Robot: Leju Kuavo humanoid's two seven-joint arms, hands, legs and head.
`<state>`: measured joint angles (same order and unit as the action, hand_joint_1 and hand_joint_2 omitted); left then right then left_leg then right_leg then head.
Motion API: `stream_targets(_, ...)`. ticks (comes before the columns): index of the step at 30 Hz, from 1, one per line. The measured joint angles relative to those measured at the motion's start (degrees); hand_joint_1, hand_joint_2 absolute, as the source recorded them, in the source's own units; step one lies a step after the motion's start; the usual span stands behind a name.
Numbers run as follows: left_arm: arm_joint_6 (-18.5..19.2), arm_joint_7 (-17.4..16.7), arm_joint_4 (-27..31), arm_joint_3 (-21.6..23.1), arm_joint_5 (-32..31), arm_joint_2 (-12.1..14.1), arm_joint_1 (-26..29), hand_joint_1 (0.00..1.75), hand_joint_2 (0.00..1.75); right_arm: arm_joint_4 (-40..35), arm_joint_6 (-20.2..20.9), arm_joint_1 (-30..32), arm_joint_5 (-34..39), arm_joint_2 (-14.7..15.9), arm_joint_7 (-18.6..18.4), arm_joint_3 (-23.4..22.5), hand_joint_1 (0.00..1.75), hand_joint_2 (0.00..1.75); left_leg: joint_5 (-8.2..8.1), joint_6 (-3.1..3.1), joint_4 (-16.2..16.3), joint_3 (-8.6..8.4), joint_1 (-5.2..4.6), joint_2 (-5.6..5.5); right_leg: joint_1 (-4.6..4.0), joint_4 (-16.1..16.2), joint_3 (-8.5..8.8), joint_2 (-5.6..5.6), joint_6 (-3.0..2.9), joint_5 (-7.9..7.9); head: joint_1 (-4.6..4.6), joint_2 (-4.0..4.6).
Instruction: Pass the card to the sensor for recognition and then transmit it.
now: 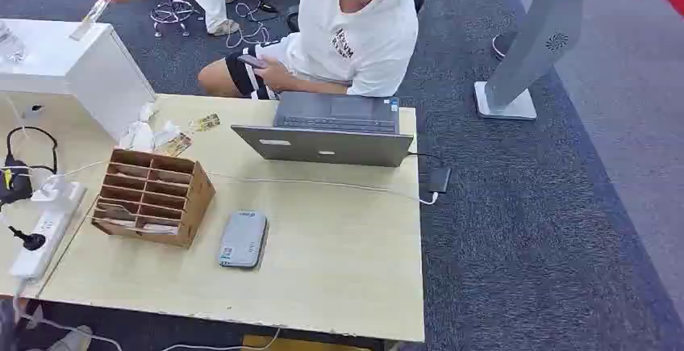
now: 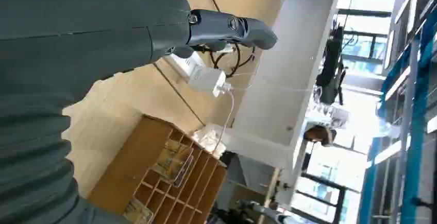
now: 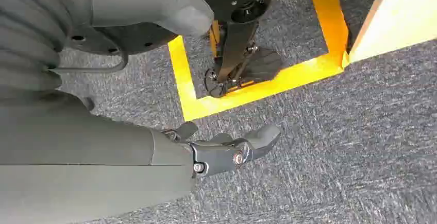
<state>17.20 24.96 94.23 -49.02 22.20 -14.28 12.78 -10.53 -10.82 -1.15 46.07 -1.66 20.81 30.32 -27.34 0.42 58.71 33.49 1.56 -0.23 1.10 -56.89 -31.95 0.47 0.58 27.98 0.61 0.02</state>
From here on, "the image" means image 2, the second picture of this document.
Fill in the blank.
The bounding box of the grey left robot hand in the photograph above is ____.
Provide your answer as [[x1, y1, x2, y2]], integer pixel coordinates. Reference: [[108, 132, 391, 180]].
[[0, 0, 278, 114]]

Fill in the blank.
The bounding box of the white power strip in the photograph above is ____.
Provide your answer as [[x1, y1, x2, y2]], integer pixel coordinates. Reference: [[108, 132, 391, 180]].
[[163, 51, 207, 81]]

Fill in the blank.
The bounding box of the white charger adapter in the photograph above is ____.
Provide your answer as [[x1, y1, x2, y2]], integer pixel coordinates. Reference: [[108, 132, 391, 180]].
[[187, 66, 229, 98]]

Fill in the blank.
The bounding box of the wooden compartment card box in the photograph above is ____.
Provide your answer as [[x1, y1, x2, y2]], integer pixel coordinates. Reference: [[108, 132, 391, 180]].
[[88, 114, 228, 224]]

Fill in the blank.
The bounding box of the ribbed grey left arm sleeve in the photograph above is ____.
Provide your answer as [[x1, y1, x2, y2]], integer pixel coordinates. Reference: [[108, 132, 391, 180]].
[[0, 106, 132, 224]]

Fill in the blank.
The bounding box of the white crumpled packet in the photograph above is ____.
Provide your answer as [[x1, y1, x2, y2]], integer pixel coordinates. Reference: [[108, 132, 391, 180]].
[[192, 124, 228, 159]]

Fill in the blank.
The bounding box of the printed card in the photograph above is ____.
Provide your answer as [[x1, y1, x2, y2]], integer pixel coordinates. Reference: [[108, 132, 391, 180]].
[[122, 198, 155, 224]]

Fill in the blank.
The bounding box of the brown rounded object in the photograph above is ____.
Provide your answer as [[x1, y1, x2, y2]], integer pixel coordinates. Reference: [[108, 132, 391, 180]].
[[303, 125, 338, 147]]

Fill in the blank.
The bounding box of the black cable bundle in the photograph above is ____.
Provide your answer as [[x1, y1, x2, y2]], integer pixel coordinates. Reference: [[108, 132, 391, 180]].
[[205, 0, 257, 79]]

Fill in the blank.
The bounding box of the white charger cable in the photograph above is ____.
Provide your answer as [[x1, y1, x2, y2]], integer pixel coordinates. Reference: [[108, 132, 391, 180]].
[[211, 83, 237, 152]]

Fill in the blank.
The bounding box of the black window frame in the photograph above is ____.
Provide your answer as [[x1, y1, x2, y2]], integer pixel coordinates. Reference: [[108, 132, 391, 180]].
[[293, 172, 361, 224]]

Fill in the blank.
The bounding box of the blue metal shelf frame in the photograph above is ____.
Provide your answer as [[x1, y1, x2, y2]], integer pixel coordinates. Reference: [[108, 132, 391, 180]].
[[358, 9, 437, 224]]

